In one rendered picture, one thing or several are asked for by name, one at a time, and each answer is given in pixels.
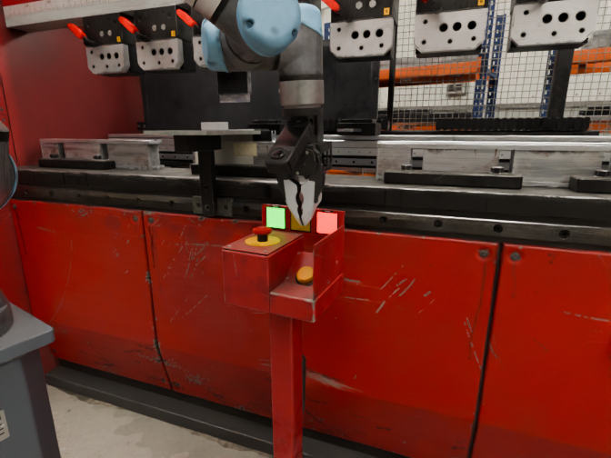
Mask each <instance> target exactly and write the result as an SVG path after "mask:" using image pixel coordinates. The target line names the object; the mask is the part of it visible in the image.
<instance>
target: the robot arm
mask: <svg viewBox="0 0 611 458"><path fill-rule="evenodd" d="M184 1H185V2H187V3H188V4H189V5H190V6H192V7H193V8H194V9H195V10H196V11H197V12H198V13H199V14H200V15H202V16H203V17H204V18H205V19H204V21H203V22H202V26H201V40H202V49H203V56H204V59H205V65H206V66H207V68H208V69H209V70H211V71H218V72H227V73H230V72H252V71H278V74H279V83H280V88H279V90H278V92H279V94H280V99H281V105H282V106H284V107H285V108H282V116H292V121H288V122H287V123H286V125H285V127H284V129H283V130H282V132H281V133H280V135H279V136H278V137H277V139H276V140H275V142H274V144H273V146H272V147H271V149H270V150H269V152H268V154H267V155H266V157H265V159H264V162H265V166H266V169H267V171H268V173H274V174H276V180H277V184H278V187H279V189H280V191H281V194H282V196H283V197H284V200H285V201H286V203H287V206H288V208H289V210H290V211H291V213H292V215H293V216H294V218H295V219H296V220H297V221H298V223H299V224H300V225H303V226H306V225H307V224H308V223H309V222H310V220H311V219H312V217H313V215H314V213H315V210H316V207H317V206H318V205H319V203H320V202H321V200H322V190H323V187H324V184H325V179H326V175H325V173H324V170H325V164H326V170H327V171H328V170H330V169H332V141H324V128H323V107H321V105H322V104H323V103H324V80H323V39H324V36H323V30H322V20H321V13H320V11H319V9H318V8H317V7H316V6H314V5H310V4H299V3H298V1H297V0H184ZM329 149H330V163H328V150H329ZM324 152H326V159H324ZM298 175H302V176H303V177H304V178H305V179H306V180H307V179H309V181H307V182H306V183H304V184H302V185H301V184H300V183H299V179H298ZM17 183H18V172H17V168H16V165H15V161H14V159H13V158H12V156H11V155H10V154H9V130H8V128H7V127H6V126H5V125H4V124H3V123H2V122H1V121H0V209H1V208H2V207H4V206H5V205H6V204H7V202H8V201H9V200H10V199H11V197H12V196H13V194H14V193H15V189H16V187H17ZM301 205H302V209H303V212H302V210H301ZM13 323H14V317H13V313H12V309H11V304H10V303H9V301H8V300H7V298H6V297H5V295H4V294H3V292H2V291H1V290H0V337H2V336H3V335H4V334H5V333H7V331H8V330H9V329H10V328H11V327H12V325H13Z"/></svg>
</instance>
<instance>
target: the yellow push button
mask: <svg viewBox="0 0 611 458"><path fill-rule="evenodd" d="M296 277H297V280H298V281H299V283H301V284H311V283H312V282H313V267H311V266H304V267H302V268H300V269H299V270H298V272H297V274H296Z"/></svg>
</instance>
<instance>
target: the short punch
mask: <svg viewBox="0 0 611 458"><path fill-rule="evenodd" d="M216 78H217V94H218V95H219V96H220V103H239V102H250V94H252V93H251V72H230V73H227V72H218V71H216Z"/></svg>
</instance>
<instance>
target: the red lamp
mask: <svg viewBox="0 0 611 458"><path fill-rule="evenodd" d="M336 229H337V214H330V213H319V212H317V232H318V233H322V234H331V233H332V232H333V231H335V230H336Z"/></svg>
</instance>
